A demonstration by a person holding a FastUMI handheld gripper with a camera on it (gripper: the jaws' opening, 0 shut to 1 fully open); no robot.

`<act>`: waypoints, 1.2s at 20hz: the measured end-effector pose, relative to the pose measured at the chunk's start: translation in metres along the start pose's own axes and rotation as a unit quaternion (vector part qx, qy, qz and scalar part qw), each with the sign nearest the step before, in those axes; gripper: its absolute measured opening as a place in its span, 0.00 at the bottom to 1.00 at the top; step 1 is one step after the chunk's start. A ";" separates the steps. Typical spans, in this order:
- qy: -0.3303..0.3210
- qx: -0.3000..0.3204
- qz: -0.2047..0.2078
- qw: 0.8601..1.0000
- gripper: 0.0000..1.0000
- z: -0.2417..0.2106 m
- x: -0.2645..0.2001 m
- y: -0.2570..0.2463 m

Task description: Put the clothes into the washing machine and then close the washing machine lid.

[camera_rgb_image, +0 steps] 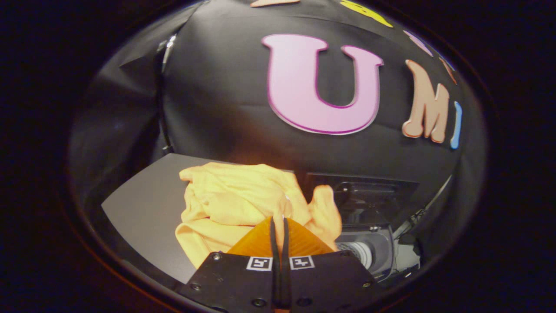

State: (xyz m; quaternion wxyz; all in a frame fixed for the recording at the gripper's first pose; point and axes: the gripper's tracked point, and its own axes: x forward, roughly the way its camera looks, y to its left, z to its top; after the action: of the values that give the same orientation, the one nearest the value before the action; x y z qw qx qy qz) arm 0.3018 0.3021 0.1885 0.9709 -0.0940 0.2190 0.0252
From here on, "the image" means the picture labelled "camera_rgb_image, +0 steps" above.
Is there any backdrop stand pole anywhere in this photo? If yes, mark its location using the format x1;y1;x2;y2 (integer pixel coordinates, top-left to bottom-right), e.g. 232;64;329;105
154;35;178;155

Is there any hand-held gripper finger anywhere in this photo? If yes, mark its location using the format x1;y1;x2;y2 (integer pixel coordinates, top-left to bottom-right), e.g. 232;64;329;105
176;216;281;311
281;217;383;311

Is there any dark washing machine lid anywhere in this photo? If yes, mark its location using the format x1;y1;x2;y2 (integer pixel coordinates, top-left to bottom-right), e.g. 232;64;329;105
304;173;420;227

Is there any orange shirt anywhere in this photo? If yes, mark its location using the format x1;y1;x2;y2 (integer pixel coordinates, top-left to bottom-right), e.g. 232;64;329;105
175;162;343;269

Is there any black backdrop cloth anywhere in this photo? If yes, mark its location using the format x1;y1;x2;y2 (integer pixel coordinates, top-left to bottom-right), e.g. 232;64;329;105
69;0;487;261

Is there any beige and dark cabinet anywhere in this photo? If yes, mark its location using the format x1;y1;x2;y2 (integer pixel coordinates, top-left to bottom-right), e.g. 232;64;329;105
101;153;297;286

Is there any black tripod stand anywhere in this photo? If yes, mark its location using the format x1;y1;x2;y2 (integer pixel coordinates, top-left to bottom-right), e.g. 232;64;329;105
393;174;453;240

